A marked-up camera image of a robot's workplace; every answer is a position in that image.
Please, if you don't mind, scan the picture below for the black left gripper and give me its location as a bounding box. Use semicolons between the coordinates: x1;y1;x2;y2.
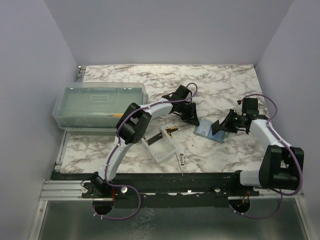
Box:
176;101;199;126

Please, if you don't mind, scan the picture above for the orange pencil in box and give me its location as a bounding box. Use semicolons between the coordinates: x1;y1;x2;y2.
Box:
111;113;123;118

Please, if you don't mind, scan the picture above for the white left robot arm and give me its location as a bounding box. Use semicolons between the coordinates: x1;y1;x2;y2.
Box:
90;82;200;198

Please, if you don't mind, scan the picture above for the aluminium extrusion rail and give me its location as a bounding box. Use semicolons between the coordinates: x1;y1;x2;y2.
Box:
39;180;113;202

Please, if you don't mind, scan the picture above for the green leather card holder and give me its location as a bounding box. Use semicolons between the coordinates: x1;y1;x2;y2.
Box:
193;118;229;144

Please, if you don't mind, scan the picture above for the small metal cylinder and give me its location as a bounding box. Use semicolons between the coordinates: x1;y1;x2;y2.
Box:
179;153;185;166

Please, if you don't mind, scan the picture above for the yellow black utility knife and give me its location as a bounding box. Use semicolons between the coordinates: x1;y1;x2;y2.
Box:
165;127;179;138

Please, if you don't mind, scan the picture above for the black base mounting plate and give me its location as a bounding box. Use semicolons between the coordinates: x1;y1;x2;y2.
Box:
51;172;259;208

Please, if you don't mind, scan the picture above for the thin metal rod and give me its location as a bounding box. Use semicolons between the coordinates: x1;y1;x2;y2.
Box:
175;152;184;177

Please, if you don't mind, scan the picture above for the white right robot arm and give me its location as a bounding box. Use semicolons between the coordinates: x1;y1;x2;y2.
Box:
216;97;304;196

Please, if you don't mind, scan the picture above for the clear plastic storage box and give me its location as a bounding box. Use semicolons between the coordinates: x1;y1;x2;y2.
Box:
52;82;149;134

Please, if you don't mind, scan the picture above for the clear small plastic tray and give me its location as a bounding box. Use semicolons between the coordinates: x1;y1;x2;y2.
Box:
141;127;178;164

